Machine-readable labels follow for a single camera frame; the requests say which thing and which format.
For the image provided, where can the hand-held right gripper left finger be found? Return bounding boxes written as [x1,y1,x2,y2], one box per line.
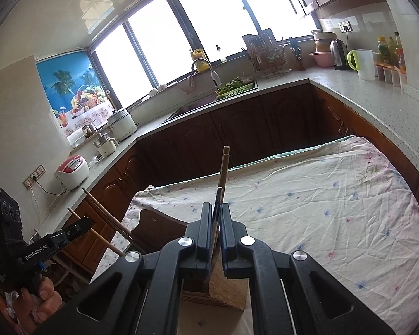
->
[33,202,214,335]

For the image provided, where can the person's left hand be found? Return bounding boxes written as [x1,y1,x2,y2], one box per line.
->
[12,275,62,334]

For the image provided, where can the bundle of brown chopsticks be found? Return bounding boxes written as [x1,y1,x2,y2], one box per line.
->
[216,145,230,205]

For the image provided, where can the black power cable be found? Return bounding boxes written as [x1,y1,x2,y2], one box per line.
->
[38,184,66,197]

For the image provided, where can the white pitcher green handle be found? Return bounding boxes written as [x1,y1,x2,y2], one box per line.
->
[346,48,376,80]

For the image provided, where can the floral white tablecloth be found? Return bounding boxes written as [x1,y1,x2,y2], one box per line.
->
[90,135,419,335]

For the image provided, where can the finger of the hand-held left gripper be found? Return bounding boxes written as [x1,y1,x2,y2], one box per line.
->
[51,216,92,249]

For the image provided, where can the tropical fruit wall poster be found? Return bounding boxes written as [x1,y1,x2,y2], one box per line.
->
[36,50,113,137]

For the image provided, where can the wooden utensil holder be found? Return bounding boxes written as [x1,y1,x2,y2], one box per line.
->
[130,207,249,312]

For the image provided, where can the curved metal faucet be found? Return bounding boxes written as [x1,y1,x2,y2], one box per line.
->
[191,59,220,93]

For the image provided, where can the small white electric pot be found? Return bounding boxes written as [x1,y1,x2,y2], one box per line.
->
[92,134,120,158]

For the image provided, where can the large kitchen window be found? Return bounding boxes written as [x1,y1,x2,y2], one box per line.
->
[90,0,322,113]

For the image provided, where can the green vegetable basket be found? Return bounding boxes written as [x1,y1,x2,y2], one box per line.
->
[215,77,256,99]

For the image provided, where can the steel electric kettle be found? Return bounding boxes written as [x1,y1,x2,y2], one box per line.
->
[330,39,350,71]

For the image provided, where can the row of spice jars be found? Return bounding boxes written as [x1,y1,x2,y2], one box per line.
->
[373,62,406,88]

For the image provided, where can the white pink rice cooker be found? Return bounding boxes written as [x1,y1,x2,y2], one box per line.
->
[54,154,90,191]

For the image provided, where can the pink plastic basin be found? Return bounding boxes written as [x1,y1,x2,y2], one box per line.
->
[309,51,334,67]

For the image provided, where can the dish drying rack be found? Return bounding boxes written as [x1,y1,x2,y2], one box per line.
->
[242,28,289,79]

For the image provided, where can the grey kitchen countertop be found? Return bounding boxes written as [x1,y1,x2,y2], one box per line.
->
[38,66,419,238]

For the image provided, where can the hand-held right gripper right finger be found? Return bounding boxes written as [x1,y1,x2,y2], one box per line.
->
[220,203,396,335]

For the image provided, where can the knife and scissors holder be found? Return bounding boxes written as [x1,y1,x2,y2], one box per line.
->
[288,36,306,72]

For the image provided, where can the cooking oil bottles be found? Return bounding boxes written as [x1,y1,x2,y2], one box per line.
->
[376,32,406,69]

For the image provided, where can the kitchen sink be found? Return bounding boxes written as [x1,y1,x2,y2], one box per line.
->
[161,94,218,125]

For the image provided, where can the carved wooden chopstick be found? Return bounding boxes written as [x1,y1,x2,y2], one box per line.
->
[67,207,127,256]
[215,153,228,252]
[82,187,134,245]

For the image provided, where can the wooden lower cabinets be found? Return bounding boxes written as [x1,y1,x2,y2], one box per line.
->
[60,83,419,276]

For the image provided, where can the long wall outlet strip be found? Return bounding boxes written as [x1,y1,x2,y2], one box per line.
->
[23,165,46,190]

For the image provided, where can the tall white steamer pot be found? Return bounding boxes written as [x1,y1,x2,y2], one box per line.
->
[107,108,138,142]

